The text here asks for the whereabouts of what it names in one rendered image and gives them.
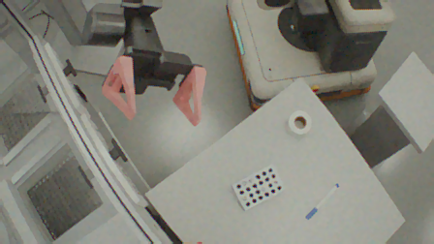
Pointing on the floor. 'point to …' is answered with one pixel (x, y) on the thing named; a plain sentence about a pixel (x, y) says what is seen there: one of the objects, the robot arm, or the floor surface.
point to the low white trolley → (276, 146)
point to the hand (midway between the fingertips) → (164, 115)
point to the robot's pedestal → (397, 115)
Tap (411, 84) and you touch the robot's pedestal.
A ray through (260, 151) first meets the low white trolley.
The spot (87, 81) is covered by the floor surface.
